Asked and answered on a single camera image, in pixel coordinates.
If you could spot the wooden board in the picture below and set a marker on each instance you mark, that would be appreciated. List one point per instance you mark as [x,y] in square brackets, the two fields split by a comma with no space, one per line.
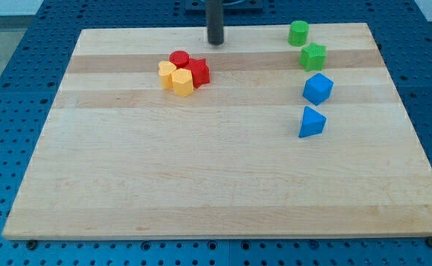
[120,158]

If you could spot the green star block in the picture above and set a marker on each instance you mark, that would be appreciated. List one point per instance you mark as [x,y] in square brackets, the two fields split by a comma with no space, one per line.
[313,57]

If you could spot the yellow pentagon block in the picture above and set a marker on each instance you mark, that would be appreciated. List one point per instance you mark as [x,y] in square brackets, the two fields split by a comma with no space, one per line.
[182,82]

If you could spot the blue triangle block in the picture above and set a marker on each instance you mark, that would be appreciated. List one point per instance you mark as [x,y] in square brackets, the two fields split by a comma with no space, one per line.
[312,123]

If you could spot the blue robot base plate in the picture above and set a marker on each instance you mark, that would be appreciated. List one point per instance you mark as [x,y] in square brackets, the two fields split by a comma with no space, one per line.
[198,6]

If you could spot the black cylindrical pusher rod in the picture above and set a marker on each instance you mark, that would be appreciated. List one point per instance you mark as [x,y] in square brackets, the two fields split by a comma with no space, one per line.
[214,21]

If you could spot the yellow heart block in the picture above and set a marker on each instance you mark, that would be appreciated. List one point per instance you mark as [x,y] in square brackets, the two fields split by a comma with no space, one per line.
[166,68]

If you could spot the red star block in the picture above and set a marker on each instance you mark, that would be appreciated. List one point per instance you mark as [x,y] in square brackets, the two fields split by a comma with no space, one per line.
[200,71]

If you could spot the blue cube block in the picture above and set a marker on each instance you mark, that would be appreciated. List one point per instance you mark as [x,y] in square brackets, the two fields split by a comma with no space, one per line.
[317,89]

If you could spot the red cylinder block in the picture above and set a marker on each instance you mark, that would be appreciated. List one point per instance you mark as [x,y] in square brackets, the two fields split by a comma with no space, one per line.
[179,58]

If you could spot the green cylinder block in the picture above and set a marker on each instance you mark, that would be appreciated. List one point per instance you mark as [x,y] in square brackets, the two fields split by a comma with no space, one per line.
[298,33]

